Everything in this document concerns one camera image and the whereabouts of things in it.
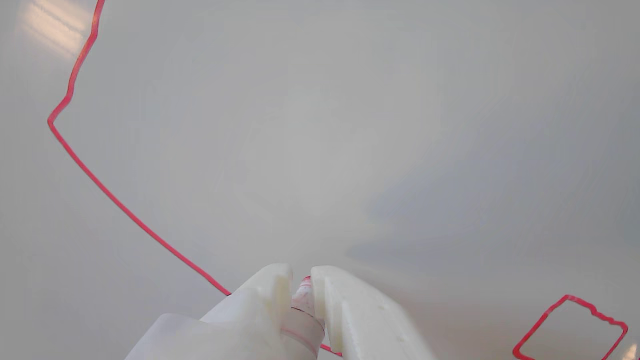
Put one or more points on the red whiteboard marker pen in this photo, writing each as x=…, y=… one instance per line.
x=302, y=320

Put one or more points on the large whiteboard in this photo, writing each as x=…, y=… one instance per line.
x=350, y=125

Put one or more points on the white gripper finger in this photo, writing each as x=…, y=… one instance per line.
x=365, y=320
x=240, y=325

